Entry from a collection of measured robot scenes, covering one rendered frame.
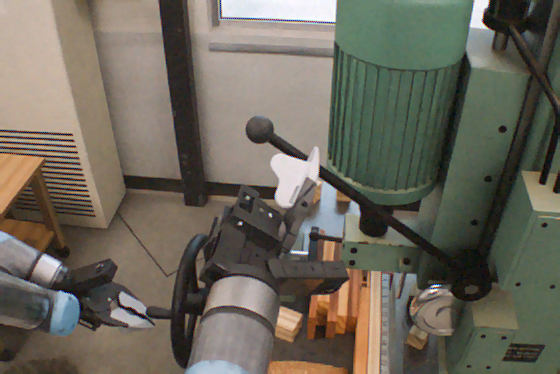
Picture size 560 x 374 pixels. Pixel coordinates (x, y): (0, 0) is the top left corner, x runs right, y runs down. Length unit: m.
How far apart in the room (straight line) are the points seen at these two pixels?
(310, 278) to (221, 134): 1.83
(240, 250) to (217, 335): 0.11
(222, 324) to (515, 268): 0.40
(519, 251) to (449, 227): 0.16
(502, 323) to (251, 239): 0.41
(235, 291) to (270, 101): 1.78
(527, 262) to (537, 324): 0.27
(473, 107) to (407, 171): 0.13
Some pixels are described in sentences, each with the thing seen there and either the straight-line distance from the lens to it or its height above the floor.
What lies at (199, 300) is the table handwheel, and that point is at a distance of 1.12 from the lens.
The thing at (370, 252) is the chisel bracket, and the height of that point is 1.05.
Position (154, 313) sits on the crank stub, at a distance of 1.04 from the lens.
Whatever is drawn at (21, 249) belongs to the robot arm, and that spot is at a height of 1.01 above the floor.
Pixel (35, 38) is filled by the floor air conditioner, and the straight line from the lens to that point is 2.11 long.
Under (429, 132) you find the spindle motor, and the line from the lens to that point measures 0.73.
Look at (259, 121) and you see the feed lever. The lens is 0.63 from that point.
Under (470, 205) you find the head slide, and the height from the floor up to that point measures 1.20.
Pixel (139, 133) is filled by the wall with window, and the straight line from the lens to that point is 2.52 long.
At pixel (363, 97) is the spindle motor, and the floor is 1.36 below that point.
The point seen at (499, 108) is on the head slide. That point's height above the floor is 1.36.
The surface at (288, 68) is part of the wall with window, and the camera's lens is 2.18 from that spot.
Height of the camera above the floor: 1.70
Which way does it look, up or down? 39 degrees down
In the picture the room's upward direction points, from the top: straight up
